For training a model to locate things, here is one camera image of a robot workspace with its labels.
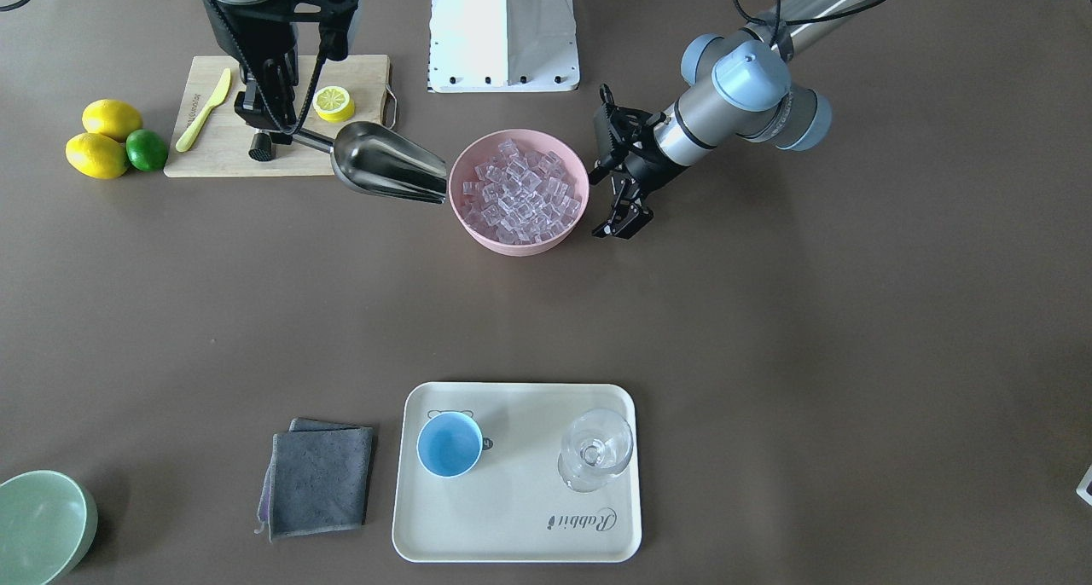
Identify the clear ice cubes pile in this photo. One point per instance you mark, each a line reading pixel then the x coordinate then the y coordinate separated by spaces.
pixel 520 194

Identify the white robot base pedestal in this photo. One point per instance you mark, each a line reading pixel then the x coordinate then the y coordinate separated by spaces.
pixel 503 46

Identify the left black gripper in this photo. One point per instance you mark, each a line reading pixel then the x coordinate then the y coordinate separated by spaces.
pixel 652 165

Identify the cream serving tray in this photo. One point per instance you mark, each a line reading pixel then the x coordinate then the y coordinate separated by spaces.
pixel 512 506

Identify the steel muddler black tip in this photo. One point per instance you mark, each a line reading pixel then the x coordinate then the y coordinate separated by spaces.
pixel 262 147

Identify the grey folded cloth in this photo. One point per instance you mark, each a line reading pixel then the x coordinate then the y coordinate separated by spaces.
pixel 317 479

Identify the clear wine glass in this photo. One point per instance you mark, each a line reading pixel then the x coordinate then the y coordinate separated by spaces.
pixel 595 449

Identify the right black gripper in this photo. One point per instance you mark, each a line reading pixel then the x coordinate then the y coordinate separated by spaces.
pixel 270 46

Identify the yellow plastic knife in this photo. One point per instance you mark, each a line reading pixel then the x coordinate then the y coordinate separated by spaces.
pixel 216 98

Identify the half lemon slice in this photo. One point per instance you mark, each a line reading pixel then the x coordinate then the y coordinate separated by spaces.
pixel 333 104

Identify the yellow lemon lower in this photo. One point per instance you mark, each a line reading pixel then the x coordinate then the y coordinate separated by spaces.
pixel 96 155

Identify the pink bowl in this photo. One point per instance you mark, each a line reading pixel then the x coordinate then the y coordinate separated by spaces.
pixel 519 241

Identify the steel ice scoop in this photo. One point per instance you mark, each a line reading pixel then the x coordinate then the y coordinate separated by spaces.
pixel 374 160

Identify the blue cup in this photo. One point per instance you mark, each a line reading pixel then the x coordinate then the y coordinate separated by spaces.
pixel 450 444

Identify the mint green bowl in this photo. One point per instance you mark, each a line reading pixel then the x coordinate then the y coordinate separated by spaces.
pixel 48 523

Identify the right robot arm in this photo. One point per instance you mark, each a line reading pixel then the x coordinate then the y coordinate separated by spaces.
pixel 262 36

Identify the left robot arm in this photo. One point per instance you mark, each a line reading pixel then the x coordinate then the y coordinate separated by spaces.
pixel 737 86

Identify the green lime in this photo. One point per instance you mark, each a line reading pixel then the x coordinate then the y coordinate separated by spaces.
pixel 146 150

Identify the yellow lemon upper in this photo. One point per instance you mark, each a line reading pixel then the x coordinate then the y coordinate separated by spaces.
pixel 112 118

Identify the yellow lemon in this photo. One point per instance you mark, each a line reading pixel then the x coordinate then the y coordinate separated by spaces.
pixel 96 155
pixel 112 118

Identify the bamboo cutting board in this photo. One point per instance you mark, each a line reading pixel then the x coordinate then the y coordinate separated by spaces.
pixel 222 147

